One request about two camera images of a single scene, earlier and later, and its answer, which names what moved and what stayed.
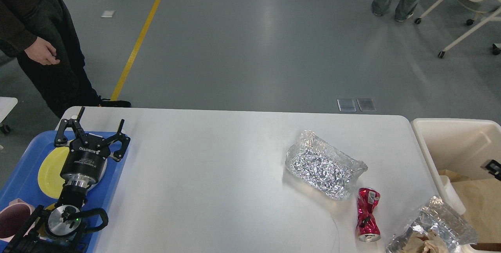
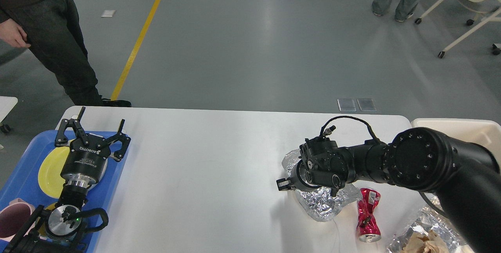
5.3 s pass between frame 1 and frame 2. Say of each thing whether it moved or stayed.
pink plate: stayed
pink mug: stayed
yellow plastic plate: stayed
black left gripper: stayed
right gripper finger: moved
